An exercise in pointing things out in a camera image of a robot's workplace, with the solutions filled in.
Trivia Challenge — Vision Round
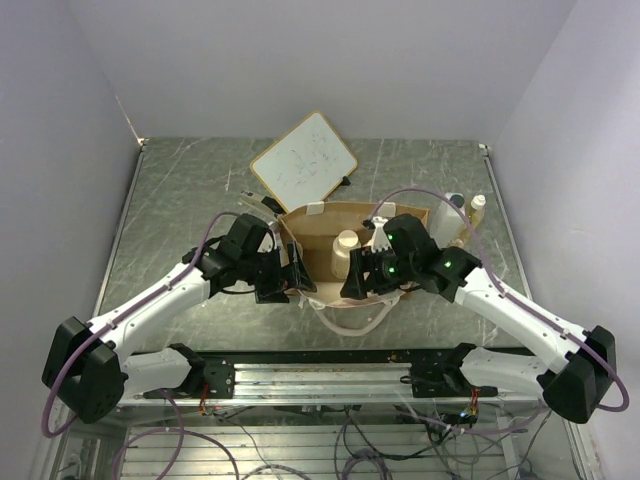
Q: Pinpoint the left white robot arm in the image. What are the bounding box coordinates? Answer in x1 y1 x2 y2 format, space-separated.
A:
42 214 316 423

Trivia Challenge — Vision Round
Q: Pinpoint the aluminium mounting rail frame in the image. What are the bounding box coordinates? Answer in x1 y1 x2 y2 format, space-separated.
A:
29 349 601 480

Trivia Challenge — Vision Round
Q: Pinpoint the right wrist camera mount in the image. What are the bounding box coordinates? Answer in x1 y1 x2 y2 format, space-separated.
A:
364 216 391 253

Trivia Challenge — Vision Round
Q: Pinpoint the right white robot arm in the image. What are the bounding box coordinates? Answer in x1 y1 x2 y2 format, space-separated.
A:
340 214 617 424

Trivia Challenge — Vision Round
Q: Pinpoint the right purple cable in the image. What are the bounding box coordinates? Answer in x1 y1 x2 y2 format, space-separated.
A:
369 187 631 436

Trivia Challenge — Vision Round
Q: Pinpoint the cream bottle white cap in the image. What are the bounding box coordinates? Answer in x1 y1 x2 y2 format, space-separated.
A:
330 230 361 280

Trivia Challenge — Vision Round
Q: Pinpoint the clear yellow liquid bottle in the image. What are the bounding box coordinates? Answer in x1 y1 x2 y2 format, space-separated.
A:
460 194 486 244

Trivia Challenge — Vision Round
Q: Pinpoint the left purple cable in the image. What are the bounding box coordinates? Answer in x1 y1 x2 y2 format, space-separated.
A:
39 211 281 480

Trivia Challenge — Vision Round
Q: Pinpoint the black and silver stapler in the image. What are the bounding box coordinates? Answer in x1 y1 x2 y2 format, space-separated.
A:
240 190 285 218

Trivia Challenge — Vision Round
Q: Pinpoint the white square bottle black cap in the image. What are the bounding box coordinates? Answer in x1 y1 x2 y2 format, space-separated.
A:
428 201 464 249

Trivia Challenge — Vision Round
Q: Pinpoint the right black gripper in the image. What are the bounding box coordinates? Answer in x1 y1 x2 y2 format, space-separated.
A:
341 242 418 299

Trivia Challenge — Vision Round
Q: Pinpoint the purple cable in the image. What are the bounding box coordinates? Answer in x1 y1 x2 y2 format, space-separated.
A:
369 187 631 436
39 211 281 480

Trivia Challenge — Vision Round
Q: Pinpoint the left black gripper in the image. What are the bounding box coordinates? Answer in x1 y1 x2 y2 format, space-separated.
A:
239 240 316 303

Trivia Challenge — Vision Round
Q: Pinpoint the small yellow-framed whiteboard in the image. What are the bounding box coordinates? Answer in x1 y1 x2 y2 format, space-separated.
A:
250 111 358 212

